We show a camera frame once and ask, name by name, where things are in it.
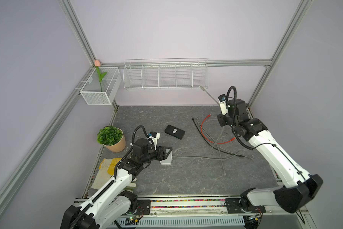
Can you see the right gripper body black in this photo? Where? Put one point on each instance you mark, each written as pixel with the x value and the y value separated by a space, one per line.
pixel 224 121

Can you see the white mesh wall basket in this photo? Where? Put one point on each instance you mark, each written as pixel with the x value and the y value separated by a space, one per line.
pixel 91 91

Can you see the white network switch box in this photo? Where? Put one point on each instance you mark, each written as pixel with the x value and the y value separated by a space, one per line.
pixel 168 158

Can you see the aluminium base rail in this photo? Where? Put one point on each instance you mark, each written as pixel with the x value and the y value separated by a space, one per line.
pixel 199 208

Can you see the white wire wall shelf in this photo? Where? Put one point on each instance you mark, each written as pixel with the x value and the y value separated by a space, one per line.
pixel 173 73

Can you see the black network switch box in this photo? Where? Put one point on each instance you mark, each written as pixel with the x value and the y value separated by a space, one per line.
pixel 175 132

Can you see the green potted plant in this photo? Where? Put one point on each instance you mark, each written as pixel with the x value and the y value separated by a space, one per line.
pixel 112 138

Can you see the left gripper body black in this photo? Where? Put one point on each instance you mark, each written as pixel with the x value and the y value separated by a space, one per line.
pixel 152 155

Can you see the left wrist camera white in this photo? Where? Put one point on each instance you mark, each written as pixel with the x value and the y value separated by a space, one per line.
pixel 153 138

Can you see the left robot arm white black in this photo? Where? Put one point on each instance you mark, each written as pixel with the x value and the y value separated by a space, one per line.
pixel 102 194

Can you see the yellow white work glove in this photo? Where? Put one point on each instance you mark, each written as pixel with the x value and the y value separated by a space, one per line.
pixel 105 173

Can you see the pink tulip artificial flower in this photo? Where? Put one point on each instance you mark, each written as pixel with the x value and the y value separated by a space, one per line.
pixel 101 74

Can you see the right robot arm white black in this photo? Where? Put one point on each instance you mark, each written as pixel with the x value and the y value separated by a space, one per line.
pixel 298 188

